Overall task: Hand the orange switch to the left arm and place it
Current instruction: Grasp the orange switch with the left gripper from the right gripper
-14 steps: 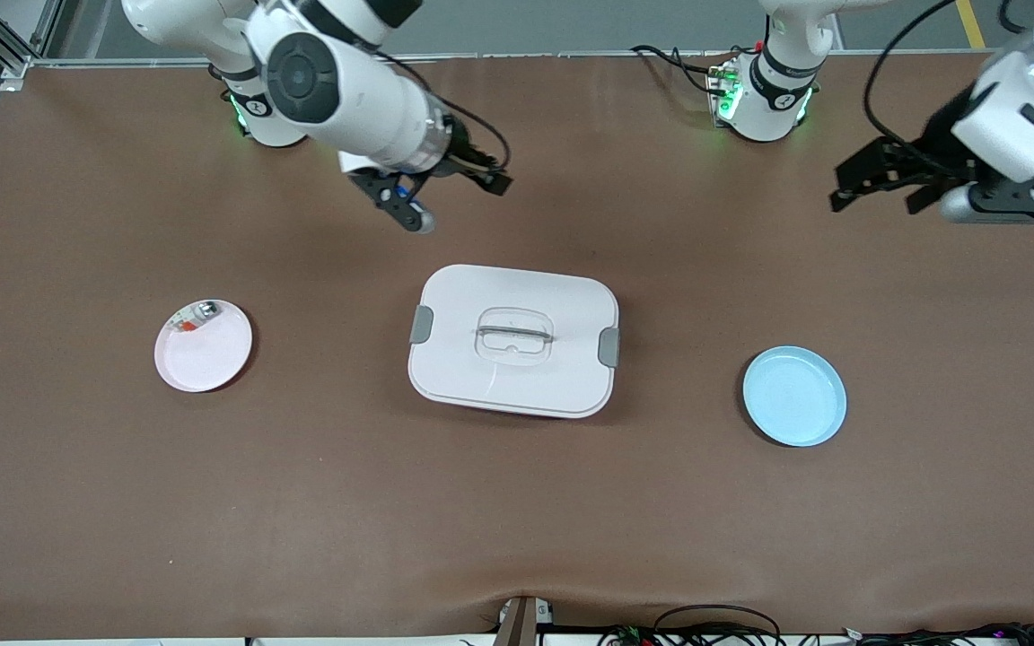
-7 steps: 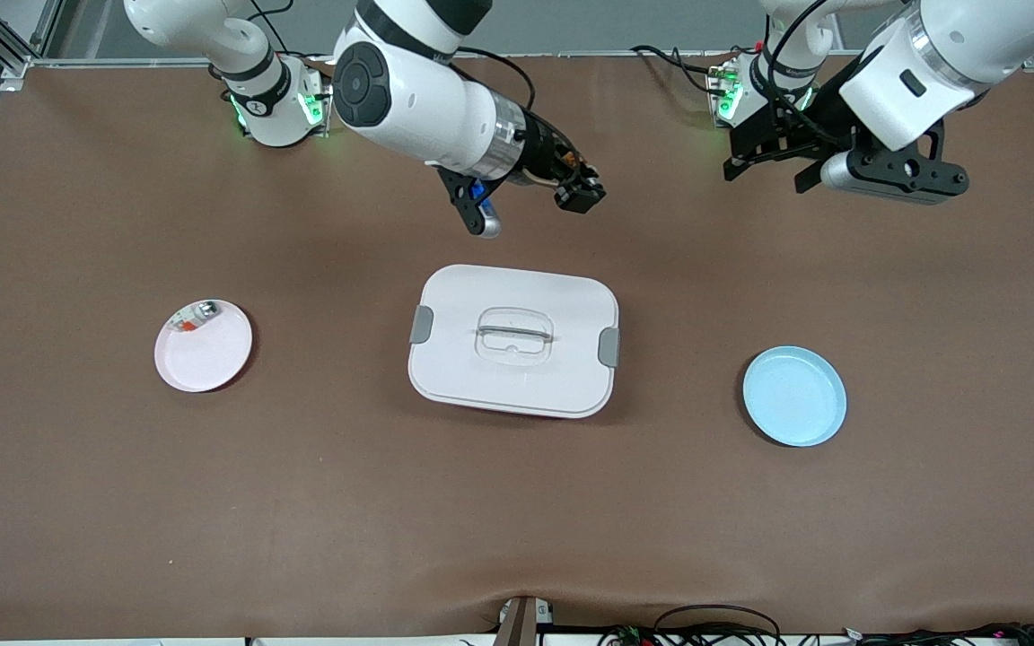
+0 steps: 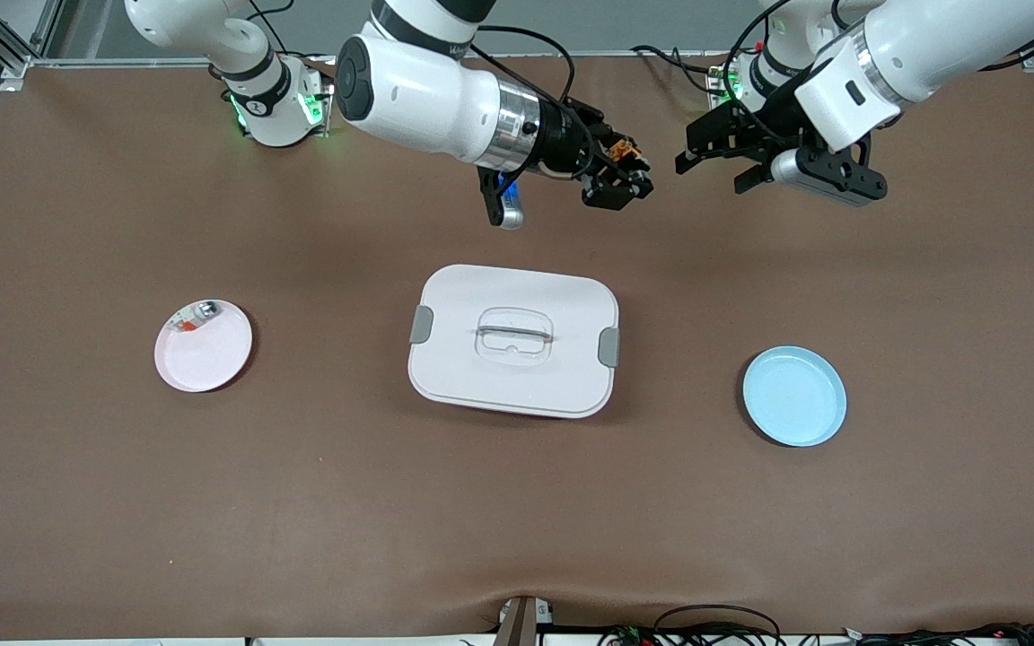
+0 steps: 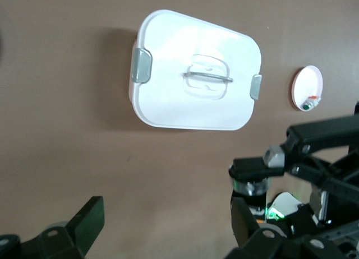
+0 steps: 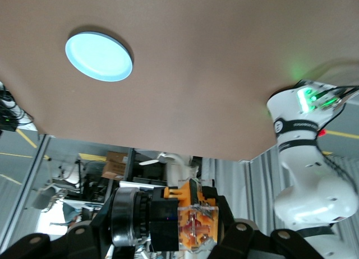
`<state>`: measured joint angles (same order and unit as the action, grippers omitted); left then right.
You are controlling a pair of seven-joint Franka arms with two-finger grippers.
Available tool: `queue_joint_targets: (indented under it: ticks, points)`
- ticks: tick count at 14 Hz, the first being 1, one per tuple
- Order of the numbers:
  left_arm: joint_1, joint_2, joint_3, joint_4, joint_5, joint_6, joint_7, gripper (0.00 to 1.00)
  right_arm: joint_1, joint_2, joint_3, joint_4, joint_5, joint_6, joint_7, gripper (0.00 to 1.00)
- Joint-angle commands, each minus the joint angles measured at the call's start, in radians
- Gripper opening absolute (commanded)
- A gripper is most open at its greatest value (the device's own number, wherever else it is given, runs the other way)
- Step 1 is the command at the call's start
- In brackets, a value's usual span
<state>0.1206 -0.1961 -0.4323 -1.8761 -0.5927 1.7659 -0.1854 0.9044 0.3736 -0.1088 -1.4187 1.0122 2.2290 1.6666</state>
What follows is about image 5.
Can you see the grey aluminium post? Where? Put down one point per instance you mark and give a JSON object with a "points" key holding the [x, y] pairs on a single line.
{"points": [[31, 169]]}

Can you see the white background machine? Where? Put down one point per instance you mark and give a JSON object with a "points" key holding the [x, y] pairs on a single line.
{"points": [[174, 166]]}

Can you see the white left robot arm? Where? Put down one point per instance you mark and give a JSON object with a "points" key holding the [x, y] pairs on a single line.
{"points": [[303, 163]]}

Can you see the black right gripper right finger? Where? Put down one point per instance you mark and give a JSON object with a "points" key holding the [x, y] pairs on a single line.
{"points": [[244, 242]]}

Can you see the light blue round plate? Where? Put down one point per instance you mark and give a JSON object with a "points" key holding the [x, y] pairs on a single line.
{"points": [[98, 57]]}

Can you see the grey office chair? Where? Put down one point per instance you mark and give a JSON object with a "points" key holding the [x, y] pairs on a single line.
{"points": [[46, 198]]}

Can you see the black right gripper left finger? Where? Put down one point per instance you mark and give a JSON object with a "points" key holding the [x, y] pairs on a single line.
{"points": [[70, 242]]}

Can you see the brown table cover sheet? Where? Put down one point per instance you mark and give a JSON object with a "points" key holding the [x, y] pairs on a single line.
{"points": [[196, 74]]}

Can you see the brown cardboard box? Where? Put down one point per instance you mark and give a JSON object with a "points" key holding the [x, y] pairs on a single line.
{"points": [[117, 158], [113, 171]]}

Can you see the small black electronic device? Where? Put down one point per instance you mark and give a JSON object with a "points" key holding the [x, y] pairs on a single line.
{"points": [[7, 124]]}

